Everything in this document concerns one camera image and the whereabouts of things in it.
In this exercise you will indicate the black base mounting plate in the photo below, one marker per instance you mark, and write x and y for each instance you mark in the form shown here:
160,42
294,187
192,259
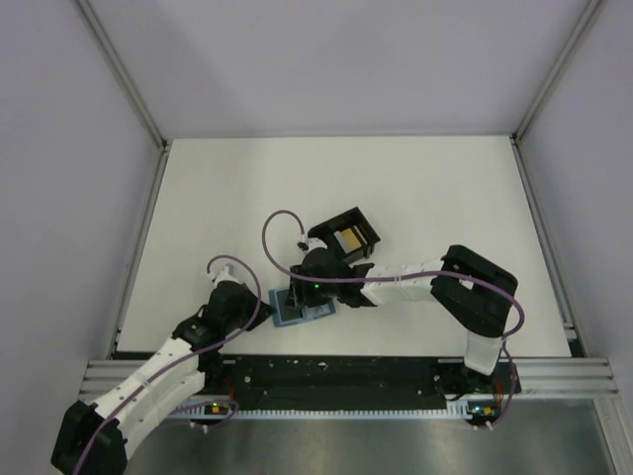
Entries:
349,383

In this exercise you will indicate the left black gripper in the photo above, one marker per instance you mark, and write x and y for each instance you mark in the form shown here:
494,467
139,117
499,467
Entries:
251,299

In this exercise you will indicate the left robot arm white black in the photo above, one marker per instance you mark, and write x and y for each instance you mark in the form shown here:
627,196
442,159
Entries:
101,437

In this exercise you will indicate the white slotted cable duct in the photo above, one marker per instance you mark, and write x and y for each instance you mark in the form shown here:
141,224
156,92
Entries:
453,411

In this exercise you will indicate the right aluminium frame post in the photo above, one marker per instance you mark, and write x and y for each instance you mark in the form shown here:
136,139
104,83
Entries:
564,57

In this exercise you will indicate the blue leather card holder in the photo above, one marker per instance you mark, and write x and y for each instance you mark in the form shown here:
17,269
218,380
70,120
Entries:
310,314

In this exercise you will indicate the aluminium front rail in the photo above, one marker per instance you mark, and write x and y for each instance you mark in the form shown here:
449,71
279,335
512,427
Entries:
540,378

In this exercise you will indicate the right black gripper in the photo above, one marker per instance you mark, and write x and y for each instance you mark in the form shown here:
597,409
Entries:
300,295

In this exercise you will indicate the left aluminium frame post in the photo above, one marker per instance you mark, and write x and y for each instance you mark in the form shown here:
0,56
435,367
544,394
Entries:
119,70

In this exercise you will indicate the black card tray box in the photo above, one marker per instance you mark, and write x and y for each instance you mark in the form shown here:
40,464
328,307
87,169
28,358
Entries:
329,233

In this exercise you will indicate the aluminium frame post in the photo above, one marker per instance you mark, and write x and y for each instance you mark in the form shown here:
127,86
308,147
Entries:
119,70
564,57

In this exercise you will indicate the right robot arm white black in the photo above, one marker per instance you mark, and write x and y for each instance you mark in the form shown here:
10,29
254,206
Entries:
476,292

